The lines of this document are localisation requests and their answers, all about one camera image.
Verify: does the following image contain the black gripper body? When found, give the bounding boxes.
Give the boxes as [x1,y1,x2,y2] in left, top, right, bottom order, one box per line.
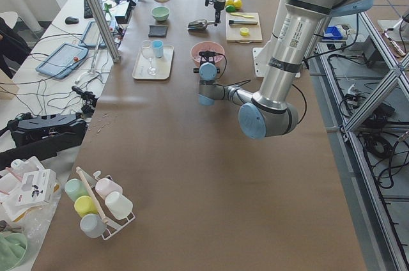
[193,55,221,73]
[204,0,224,19]

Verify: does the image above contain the metal ice scoop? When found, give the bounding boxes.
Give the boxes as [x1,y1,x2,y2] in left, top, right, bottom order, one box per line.
[187,19,215,31]

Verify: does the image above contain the blue cup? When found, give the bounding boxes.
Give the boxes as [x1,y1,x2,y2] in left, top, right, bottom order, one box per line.
[151,40,164,58]

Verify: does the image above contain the pink cup in rack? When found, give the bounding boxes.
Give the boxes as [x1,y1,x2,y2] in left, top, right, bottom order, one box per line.
[95,178,123,199]

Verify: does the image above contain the white cup in rack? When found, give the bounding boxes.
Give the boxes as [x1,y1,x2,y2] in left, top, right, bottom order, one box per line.
[105,191,133,220]

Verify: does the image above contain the green cup in rack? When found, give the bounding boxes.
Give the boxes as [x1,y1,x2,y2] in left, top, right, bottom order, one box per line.
[64,178,88,202]

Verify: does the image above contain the yellow cup in rack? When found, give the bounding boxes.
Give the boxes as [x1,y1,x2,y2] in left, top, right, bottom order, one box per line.
[74,196,98,218]

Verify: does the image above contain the grey cup in rack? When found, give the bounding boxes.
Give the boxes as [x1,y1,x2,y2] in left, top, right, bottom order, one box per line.
[80,213,107,238]

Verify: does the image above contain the pink bowl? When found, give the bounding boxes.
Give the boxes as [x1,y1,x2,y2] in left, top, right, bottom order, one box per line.
[190,41,225,65]

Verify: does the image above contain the green lime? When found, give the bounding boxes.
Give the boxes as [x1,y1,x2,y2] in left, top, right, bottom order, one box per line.
[225,5,236,13]

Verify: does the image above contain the yellow plastic knife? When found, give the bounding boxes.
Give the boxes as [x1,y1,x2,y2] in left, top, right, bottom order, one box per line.
[230,12,254,19]

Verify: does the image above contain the steel muddler black tip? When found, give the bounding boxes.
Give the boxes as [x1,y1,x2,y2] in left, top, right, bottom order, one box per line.
[228,20,258,26]

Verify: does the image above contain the upper yellow lemon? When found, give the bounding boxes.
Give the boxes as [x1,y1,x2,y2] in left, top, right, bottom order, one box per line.
[233,0,242,10]

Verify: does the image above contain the bamboo cutting board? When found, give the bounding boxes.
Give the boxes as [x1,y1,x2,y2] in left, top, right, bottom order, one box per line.
[226,12,263,43]

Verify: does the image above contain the half lemon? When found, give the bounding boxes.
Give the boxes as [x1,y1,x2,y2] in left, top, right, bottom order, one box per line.
[240,27,250,36]

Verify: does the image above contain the grey folded cloth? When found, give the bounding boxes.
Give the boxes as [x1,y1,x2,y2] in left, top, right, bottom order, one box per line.
[148,25,168,38]

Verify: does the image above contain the cream rabbit tray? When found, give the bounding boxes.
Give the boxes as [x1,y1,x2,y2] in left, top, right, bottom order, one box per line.
[132,43,175,81]

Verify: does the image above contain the green bowl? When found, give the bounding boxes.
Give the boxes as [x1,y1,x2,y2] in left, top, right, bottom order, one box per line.
[151,6,170,22]

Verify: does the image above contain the clear wine glass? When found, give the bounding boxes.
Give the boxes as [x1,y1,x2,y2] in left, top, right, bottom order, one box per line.
[141,40,158,75]

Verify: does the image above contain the blue teach pendant far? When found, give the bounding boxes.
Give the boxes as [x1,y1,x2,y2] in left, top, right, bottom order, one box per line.
[79,21,106,49]

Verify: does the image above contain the blue teach pendant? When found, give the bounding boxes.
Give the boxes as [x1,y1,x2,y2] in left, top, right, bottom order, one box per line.
[79,21,106,49]
[35,43,88,79]

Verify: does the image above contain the black keyboard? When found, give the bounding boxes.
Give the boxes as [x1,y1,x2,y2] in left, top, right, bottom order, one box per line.
[83,0,93,19]

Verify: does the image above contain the black computer mouse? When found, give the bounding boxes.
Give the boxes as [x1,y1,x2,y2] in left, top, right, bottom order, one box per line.
[65,17,79,25]

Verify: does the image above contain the blue teach pendant near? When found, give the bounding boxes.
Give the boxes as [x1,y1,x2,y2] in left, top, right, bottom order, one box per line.
[35,43,88,79]

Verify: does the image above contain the white product box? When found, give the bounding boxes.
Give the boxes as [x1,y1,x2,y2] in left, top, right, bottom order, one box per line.
[15,169,56,207]

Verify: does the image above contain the aluminium frame post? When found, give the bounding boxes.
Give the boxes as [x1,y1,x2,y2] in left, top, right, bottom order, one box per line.
[87,0,120,63]

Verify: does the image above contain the white wire cup rack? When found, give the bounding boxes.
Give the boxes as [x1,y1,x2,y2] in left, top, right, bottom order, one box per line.
[75,166,136,241]

